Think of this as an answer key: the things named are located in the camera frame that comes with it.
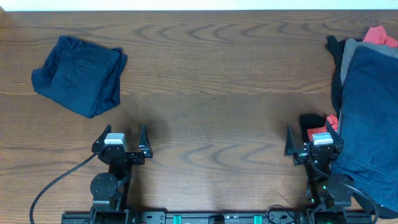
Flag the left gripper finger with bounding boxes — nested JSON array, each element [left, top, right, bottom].
[[93, 124, 111, 146], [139, 124, 150, 147]]

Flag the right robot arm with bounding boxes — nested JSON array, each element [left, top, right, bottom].
[[284, 123, 353, 224]]

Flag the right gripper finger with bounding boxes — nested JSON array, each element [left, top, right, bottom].
[[325, 121, 342, 144], [285, 126, 295, 150]]

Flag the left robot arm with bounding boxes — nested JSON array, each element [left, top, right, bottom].
[[90, 125, 153, 224]]

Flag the folded dark navy garment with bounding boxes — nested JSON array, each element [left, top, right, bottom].
[[31, 35, 127, 118]]

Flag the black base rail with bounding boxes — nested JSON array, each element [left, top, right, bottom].
[[61, 210, 373, 224]]

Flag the blue denim shorts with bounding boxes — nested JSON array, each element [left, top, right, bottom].
[[332, 46, 397, 211]]

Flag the red garment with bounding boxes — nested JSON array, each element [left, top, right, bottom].
[[299, 26, 397, 142]]

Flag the black garment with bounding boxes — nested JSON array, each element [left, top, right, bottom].
[[299, 35, 367, 142]]

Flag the grey shorts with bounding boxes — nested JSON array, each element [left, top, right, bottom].
[[340, 39, 397, 86]]

